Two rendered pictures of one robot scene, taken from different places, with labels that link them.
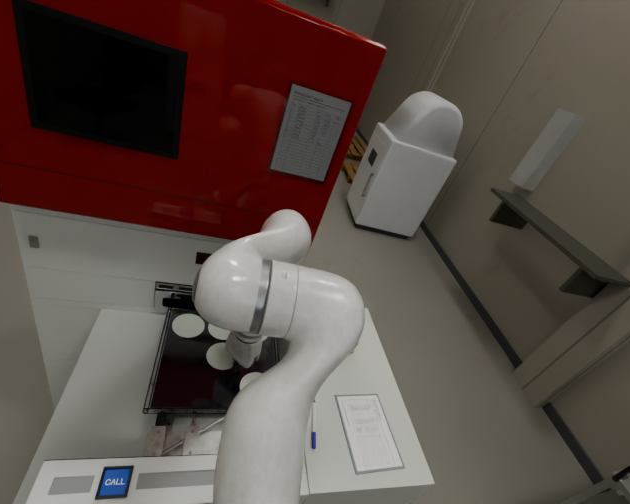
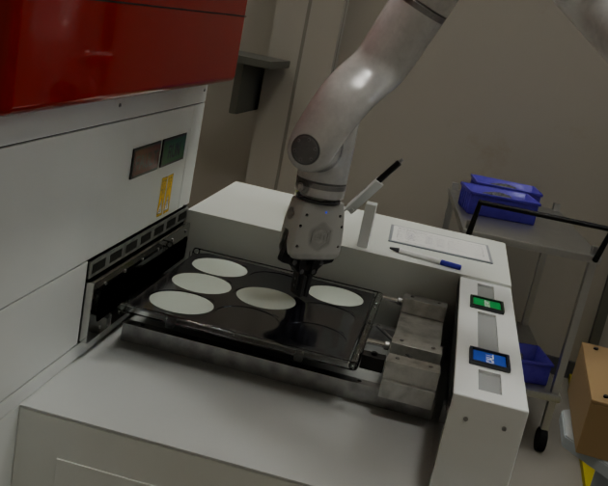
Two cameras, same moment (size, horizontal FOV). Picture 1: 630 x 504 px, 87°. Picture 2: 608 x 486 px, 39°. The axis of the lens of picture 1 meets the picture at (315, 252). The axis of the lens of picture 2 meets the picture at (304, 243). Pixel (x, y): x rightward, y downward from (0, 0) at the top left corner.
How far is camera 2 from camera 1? 139 cm
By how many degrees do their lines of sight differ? 57
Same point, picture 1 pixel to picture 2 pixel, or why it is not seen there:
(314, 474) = (490, 278)
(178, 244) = (120, 141)
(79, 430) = (334, 461)
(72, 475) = (477, 380)
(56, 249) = not seen: outside the picture
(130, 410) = (310, 418)
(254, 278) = not seen: outside the picture
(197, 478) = (486, 327)
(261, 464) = not seen: outside the picture
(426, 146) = not seen: outside the picture
